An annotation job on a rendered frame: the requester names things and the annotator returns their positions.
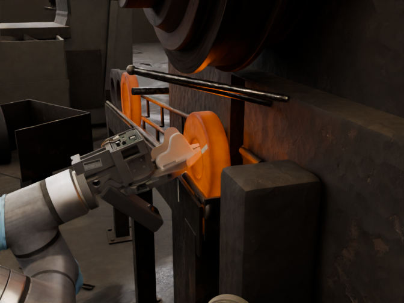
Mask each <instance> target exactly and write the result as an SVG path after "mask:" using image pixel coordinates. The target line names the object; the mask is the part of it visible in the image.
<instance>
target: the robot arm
mask: <svg viewBox="0 0 404 303"><path fill-rule="evenodd" d="M105 140H106V141H104V142H105V143H104V142H102V143H101V148H100V149H98V150H95V151H92V152H91V153H88V154H86V155H83V156H80V155H79V154H77V155H74V156H72V157H71V160H72V167H73V169H74V171H72V170H70V169H68V170H65V171H63V172H61V173H58V174H56V175H53V176H50V177H48V178H46V179H44V180H41V181H39V182H36V183H34V184H31V185H29V186H26V187H24V188H22V189H19V190H17V191H14V192H12V193H9V194H4V195H3V196H2V197H0V251H2V250H7V249H8V248H9V249H10V250H11V252H12V253H13V254H14V256H15V258H16V259H17V261H18V263H19V264H20V266H21V268H22V270H23V273H24V274H21V273H20V272H16V271H14V270H12V269H9V268H6V267H4V266H1V265H0V303H76V295H77V294H78V293H79V291H80V288H81V287H82V286H83V283H84V278H83V276H82V273H81V271H80V267H79V264H78V262H77V261H76V259H75V258H74V257H73V255H72V253H71V251H70V249H69V248H68V246H67V244H66V242H65V240H64V238H63V236H62V234H61V232H60V230H59V229H58V226H59V225H61V224H64V223H66V222H69V221H71V220H73V219H76V218H78V217H80V216H82V215H85V214H88V212H89V209H90V210H93V209H95V208H97V207H99V203H98V200H97V197H96V195H98V194H100V198H101V199H103V200H104V201H106V202H107V203H109V204H110V205H112V206H114V207H115V208H117V209H118V210H120V211H121V212H123V213H125V214H126V215H127V216H129V217H131V218H132V219H134V220H135V221H137V222H138V223H140V224H141V225H143V226H145V227H147V228H148V229H149V230H151V231H152V232H157V231H158V230H159V228H160V227H161V226H162V225H163V223H164V222H163V220H162V217H161V214H160V212H159V210H158V209H157V208H156V207H155V206H152V205H151V204H149V203H148V202H146V201H144V200H143V199H142V198H140V197H139V196H137V195H136V194H139V193H142V192H145V191H148V190H151V189H152V188H154V187H157V186H160V185H163V184H165V183H167V182H169V181H171V180H173V179H175V178H176V177H177V176H179V175H181V174H182V173H184V172H185V171H186V170H187V169H188V168H189V167H191V166H192V165H193V164H194V163H196V161H198V160H199V158H201V149H200V146H199V143H198V144H192V145H190V144H189V143H188V142H187V140H186V139H185V137H184V136H183V135H182V134H181V133H180V132H179V131H178V130H177V129H176V128H175V127H169V128H168V129H166V130H165V132H164V141H163V143H162V144H161V145H159V146H157V147H155V148H153V149H152V151H151V154H150V151H149V149H148V147H147V146H146V144H145V142H144V139H143V137H142V136H141V135H140V133H139V132H138V130H136V129H135V127H134V128H132V129H129V130H127V131H125V132H122V133H119V134H117V135H115V136H112V137H110V138H107V139H105ZM103 143H104V144H103ZM104 145H105V147H103V146H104ZM157 168H159V169H158V170H157Z"/></svg>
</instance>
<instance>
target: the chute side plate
mask: <svg viewBox="0 0 404 303"><path fill-rule="evenodd" d="M105 113H106V118H107V119H108V122H109V128H110V129H111V130H112V131H113V133H114V134H115V135H117V134H119V133H122V132H125V131H127V130H129V129H132V127H131V126H130V125H129V124H128V123H127V122H126V121H125V120H123V119H122V118H121V117H120V116H119V115H118V114H117V113H116V112H115V111H114V110H113V109H112V108H111V107H110V106H109V105H107V104H106V103H105ZM143 139H144V138H143ZM144 142H145V144H146V146H147V147H148V149H149V151H150V154H151V151H152V149H153V148H154V147H153V146H152V145H151V144H150V143H148V142H147V141H146V140H145V139H144ZM177 179H178V180H179V201H178V189H177ZM155 188H156V189H157V191H158V192H159V193H160V195H161V196H162V197H163V199H164V200H165V201H166V202H167V204H168V205H169V207H170V209H171V210H172V212H173V214H174V216H175V217H176V219H177V220H178V222H179V224H180V226H181V228H182V229H183V231H184V232H185V218H186V220H187V221H188V223H189V225H190V226H191V228H192V229H193V231H194V233H195V234H196V253H197V255H198V257H199V258H203V207H202V205H201V204H200V202H199V201H198V200H197V199H196V197H195V196H194V194H193V193H192V192H191V190H190V189H189V188H188V186H187V185H186V183H185V182H184V181H183V179H182V178H181V177H180V176H177V177H176V178H175V179H173V180H171V181H169V182H167V183H165V184H163V185H160V186H157V187H155Z"/></svg>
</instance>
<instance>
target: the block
mask: <svg viewBox="0 0 404 303"><path fill-rule="evenodd" d="M321 190H322V186H321V183H320V180H319V178H318V177H316V176H315V175H314V174H312V173H310V172H309V171H307V170H306V169H305V168H303V167H301V166H300V165H298V164H297V163H296V162H294V161H291V160H288V159H286V160H280V161H270V162H260V163H254V164H245V165H235V166H229V167H225V168H223V169H222V173H221V204H220V245H219V295H224V294H229V295H236V296H239V297H241V298H243V299H244V300H246V301H247V302H249V303H311V293H312V285H313V273H314V261H315V254H316V241H317V229H318V222H319V210H320V197H321Z"/></svg>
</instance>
